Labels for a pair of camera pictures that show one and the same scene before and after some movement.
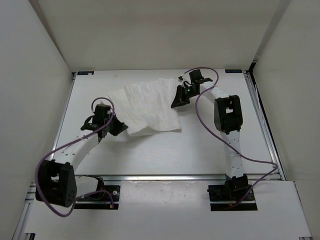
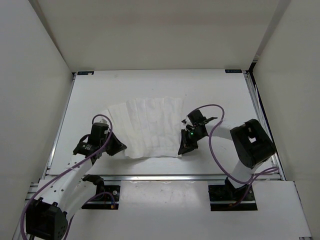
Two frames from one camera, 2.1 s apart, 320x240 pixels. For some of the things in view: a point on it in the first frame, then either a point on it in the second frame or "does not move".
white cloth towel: x=147 y=104 -> x=148 y=127
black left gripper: x=120 y=127 -> x=118 y=146
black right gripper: x=180 y=99 -> x=186 y=146
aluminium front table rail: x=148 y=178 does not move
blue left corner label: x=85 y=72 does not move
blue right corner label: x=233 y=71 does not move
